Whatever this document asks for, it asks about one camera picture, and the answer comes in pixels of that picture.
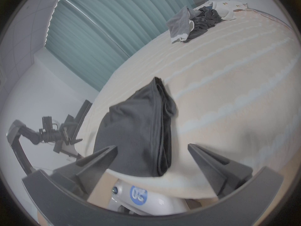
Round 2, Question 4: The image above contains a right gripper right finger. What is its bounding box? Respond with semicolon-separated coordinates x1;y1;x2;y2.
188;143;253;195

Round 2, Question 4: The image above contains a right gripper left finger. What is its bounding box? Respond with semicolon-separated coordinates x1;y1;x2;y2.
52;145;118;195

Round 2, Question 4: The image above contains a black T-shirt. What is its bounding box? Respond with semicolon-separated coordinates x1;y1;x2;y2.
93;77;177;177

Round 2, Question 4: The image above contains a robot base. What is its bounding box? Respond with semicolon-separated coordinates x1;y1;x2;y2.
108;178;189;217

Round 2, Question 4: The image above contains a bed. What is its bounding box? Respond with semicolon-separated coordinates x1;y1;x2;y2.
78;0;297;199

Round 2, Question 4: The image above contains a pile of clothes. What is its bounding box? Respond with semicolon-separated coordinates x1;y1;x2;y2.
166;6;235;44

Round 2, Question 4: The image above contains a black chest of drawers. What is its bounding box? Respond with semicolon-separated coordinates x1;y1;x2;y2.
54;100;92;158

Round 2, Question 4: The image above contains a blue-green curtain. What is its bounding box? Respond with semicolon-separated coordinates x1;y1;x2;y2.
60;0;198;59
44;0;130;92

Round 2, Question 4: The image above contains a white printed pillow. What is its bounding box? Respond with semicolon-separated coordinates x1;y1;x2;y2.
210;0;249;15

